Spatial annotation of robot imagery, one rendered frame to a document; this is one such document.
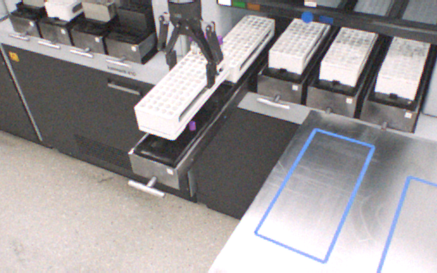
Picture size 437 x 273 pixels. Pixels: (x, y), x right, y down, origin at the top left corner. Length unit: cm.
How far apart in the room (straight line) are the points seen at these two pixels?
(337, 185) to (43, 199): 154
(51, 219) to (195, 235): 65
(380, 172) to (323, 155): 13
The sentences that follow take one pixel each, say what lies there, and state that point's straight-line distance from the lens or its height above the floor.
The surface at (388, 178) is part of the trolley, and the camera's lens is 101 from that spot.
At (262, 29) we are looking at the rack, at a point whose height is 86.
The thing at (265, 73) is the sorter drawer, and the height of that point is 81.
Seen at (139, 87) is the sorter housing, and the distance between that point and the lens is 161.
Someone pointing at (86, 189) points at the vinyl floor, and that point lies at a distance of 217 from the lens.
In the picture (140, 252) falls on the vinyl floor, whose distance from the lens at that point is 188.
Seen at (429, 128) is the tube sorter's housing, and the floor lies 73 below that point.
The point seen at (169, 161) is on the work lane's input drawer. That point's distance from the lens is 102.
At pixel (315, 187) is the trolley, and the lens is 96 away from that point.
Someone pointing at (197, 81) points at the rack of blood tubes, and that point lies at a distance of 108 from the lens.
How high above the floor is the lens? 153
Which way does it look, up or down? 42 degrees down
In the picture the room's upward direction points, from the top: 4 degrees counter-clockwise
